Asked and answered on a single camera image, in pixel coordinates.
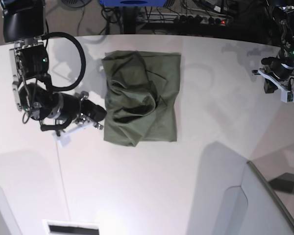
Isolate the blue box with oval hole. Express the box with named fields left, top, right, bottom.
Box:
left=99, top=0, right=166, bottom=7

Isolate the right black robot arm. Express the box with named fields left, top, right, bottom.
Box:
left=0, top=0, right=107, bottom=146

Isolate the black table leg post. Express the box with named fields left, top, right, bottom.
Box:
left=122, top=6, right=140, bottom=34

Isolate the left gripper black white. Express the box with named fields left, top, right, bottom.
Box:
left=252, top=57, right=294, bottom=103

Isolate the white curved panel right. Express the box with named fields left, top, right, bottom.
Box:
left=214, top=162, right=294, bottom=235

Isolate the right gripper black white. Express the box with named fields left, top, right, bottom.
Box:
left=40, top=91, right=107, bottom=147

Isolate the olive green t-shirt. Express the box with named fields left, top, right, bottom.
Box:
left=102, top=50, right=181, bottom=147

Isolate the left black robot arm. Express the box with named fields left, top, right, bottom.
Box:
left=252, top=0, right=294, bottom=103

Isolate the black power strip red light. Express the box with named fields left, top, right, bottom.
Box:
left=174, top=15, right=232, bottom=26

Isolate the white panel left corner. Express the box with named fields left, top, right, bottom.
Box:
left=0, top=186, right=23, bottom=235

